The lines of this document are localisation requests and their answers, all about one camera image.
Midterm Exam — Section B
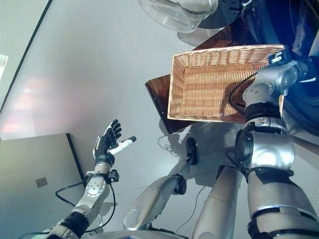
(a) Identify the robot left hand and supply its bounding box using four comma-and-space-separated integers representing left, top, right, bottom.
93, 119, 137, 165

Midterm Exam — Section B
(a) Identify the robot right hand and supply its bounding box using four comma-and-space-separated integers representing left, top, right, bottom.
295, 56, 319, 84

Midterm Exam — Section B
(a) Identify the dark front-load washing machine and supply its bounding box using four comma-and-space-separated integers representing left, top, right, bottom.
224, 0, 319, 140

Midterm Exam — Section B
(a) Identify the silver robot left leg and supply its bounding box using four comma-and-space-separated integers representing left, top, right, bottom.
123, 138, 199, 231

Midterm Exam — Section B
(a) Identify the grey cabinet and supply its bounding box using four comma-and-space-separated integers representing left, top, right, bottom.
0, 133, 85, 225

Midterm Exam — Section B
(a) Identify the silver robot torso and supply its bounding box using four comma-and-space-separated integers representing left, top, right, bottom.
99, 230, 180, 239

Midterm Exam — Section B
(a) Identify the wicker laundry basket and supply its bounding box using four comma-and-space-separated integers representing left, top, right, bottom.
167, 44, 286, 124

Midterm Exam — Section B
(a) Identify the round glass washer door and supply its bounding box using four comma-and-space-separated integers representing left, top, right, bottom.
137, 0, 241, 34

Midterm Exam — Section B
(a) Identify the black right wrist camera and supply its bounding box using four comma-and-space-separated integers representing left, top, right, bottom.
269, 49, 290, 67

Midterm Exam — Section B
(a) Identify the thin white floor cable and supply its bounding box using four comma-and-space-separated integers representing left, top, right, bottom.
158, 135, 208, 231

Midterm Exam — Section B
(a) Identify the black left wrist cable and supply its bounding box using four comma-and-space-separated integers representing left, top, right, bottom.
55, 171, 118, 232

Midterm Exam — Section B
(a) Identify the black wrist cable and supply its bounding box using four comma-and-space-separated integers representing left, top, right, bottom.
55, 171, 118, 232
228, 70, 260, 110

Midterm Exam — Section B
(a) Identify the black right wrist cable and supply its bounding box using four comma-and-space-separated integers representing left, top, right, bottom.
228, 70, 260, 110

